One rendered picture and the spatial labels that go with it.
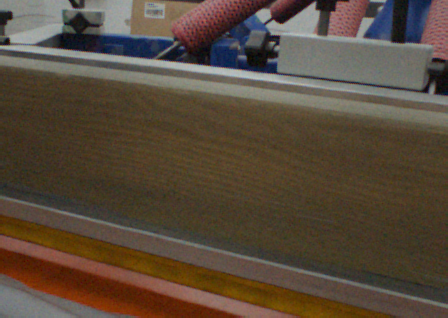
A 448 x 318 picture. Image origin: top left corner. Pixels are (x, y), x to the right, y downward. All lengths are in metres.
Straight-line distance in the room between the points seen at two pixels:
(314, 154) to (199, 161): 0.05
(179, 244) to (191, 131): 0.05
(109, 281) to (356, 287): 0.13
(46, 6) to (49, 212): 5.28
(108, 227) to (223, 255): 0.06
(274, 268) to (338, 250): 0.03
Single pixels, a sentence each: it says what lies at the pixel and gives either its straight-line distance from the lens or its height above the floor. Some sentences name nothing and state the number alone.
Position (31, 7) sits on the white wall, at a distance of 5.66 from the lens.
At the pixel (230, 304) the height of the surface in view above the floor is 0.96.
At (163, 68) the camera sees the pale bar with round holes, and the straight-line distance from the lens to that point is 0.53.
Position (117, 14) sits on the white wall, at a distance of 5.15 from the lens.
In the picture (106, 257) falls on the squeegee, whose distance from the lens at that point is 0.32.
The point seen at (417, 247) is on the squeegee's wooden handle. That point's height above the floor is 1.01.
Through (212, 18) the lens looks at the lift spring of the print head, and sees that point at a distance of 0.92.
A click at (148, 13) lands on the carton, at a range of 4.48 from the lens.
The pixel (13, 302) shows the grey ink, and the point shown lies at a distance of 0.28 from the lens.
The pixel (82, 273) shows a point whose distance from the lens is 0.32.
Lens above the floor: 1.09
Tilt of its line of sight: 17 degrees down
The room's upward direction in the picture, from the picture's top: 4 degrees clockwise
